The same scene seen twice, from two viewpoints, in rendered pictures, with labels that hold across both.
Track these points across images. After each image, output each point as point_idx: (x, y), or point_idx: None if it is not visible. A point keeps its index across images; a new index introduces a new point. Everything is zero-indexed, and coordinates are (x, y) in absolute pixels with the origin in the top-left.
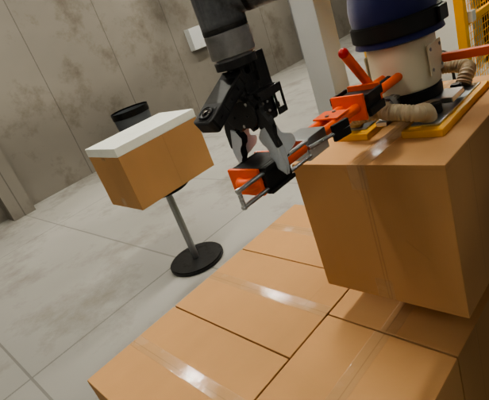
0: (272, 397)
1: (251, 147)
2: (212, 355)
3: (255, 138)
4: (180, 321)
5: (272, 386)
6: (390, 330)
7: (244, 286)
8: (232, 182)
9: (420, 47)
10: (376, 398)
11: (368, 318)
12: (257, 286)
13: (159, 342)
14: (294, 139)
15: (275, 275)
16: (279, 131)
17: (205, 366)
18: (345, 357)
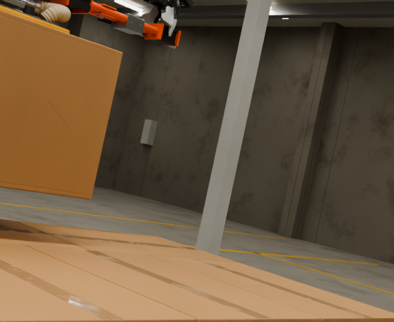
0: (171, 254)
1: (165, 20)
2: (235, 278)
3: (162, 15)
4: (297, 304)
5: (169, 255)
6: (44, 233)
7: (194, 290)
8: (179, 38)
9: None
10: (90, 234)
11: (54, 238)
12: (171, 283)
13: (320, 304)
14: (141, 17)
15: (138, 280)
16: (150, 11)
17: (241, 277)
18: (96, 241)
